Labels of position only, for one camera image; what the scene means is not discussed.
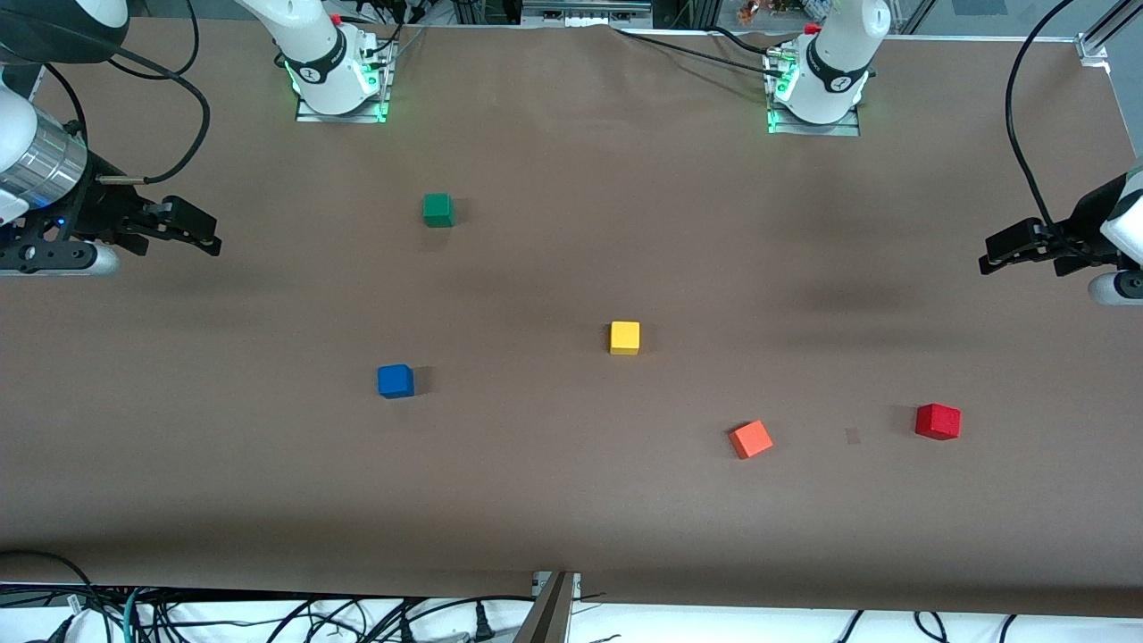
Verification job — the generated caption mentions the silver power strip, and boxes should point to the silver power strip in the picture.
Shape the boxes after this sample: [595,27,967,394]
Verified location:
[522,0,653,23]

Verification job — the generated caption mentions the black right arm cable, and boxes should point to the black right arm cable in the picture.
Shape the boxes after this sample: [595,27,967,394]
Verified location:
[36,0,212,186]

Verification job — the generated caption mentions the red wooden block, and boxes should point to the red wooden block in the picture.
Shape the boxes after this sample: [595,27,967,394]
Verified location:
[914,403,963,441]

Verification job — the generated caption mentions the brown table cover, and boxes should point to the brown table cover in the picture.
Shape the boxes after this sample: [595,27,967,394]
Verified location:
[0,16,1143,619]

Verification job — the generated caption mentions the aluminium corner rail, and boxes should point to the aluminium corner rail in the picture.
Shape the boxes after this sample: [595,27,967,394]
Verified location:
[1076,0,1143,63]

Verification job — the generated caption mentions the aluminium frame profile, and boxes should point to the aluminium frame profile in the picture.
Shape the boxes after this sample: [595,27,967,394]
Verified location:
[513,572,581,643]

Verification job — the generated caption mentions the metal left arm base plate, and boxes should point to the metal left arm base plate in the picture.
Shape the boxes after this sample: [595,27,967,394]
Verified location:
[765,49,863,137]

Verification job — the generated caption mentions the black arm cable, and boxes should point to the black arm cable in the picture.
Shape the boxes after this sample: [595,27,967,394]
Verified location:
[1006,0,1077,233]
[36,0,212,186]

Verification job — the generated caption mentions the orange wooden block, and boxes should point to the orange wooden block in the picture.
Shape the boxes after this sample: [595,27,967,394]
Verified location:
[729,420,774,460]

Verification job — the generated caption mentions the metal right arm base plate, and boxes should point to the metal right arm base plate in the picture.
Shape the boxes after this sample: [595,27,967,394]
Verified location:
[295,27,396,124]

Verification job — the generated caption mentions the black looped floor cable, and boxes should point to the black looped floor cable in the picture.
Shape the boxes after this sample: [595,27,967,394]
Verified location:
[0,549,95,617]

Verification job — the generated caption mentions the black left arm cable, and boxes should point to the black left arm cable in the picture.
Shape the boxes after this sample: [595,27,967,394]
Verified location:
[1006,0,1077,233]

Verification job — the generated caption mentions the thin black base cable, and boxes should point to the thin black base cable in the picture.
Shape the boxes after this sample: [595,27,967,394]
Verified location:
[610,25,787,77]

